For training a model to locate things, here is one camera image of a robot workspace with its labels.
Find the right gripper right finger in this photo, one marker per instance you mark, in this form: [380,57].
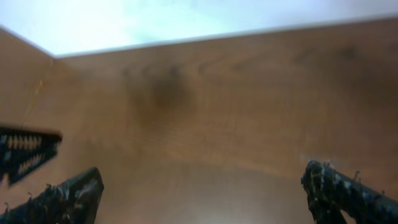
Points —
[329,192]

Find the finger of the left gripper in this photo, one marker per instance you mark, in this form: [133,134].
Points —
[25,150]

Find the cardboard box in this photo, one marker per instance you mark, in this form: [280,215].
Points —
[24,69]

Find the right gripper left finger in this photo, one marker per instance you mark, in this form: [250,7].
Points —
[75,200]

